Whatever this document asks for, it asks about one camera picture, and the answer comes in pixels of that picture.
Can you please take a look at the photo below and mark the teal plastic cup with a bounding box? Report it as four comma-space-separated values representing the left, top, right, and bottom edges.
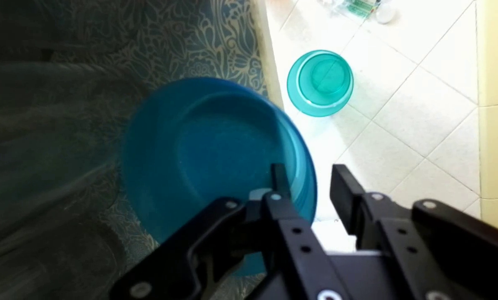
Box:
285, 49, 355, 119

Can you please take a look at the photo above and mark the blue plastic bowl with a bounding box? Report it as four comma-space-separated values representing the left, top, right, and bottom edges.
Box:
120, 76, 320, 277

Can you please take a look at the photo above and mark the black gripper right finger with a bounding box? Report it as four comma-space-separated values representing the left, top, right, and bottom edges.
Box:
330, 164, 498, 300

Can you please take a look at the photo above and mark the crushed clear plastic wrapper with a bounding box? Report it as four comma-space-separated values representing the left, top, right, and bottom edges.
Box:
328, 0, 400, 26

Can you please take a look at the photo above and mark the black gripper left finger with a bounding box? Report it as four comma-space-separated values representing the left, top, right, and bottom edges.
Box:
110, 164, 345, 300

